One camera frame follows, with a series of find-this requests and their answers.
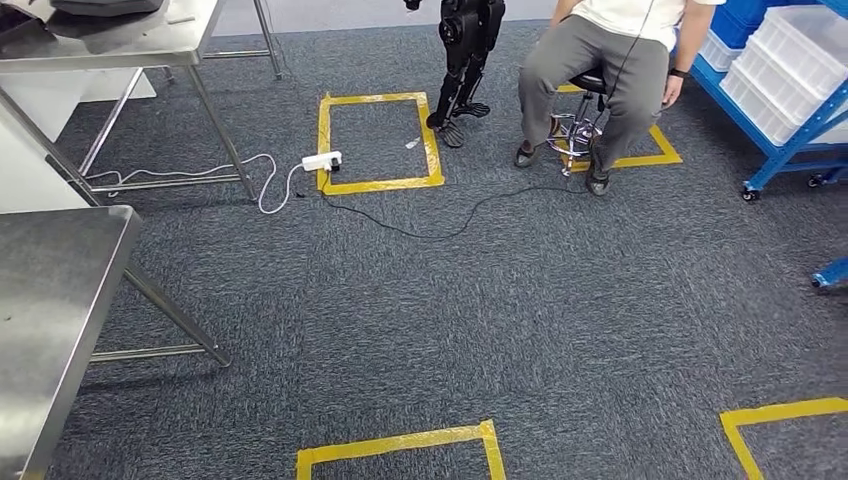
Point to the stainless steel workbench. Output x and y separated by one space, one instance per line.
53 318

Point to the dark grey flat part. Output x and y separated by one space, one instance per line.
106 6

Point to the yellow floor tape square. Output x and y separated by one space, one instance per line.
782 412
397 442
378 186
642 161

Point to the clear tape scrap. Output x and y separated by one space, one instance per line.
412 143

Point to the white power strip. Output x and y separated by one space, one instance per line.
321 161

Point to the black chrome stool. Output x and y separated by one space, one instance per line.
576 132

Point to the black humanoid robot legs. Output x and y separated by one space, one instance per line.
464 40

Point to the person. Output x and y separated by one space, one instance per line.
583 53

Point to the black wristwatch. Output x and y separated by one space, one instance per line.
677 73

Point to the white plastic crate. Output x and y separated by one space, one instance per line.
762 106
802 46
715 53

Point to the stainless steel table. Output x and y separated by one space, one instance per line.
132 40

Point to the blue plastic crate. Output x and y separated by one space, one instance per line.
735 16

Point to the white pedestal block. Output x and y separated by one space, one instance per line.
26 179

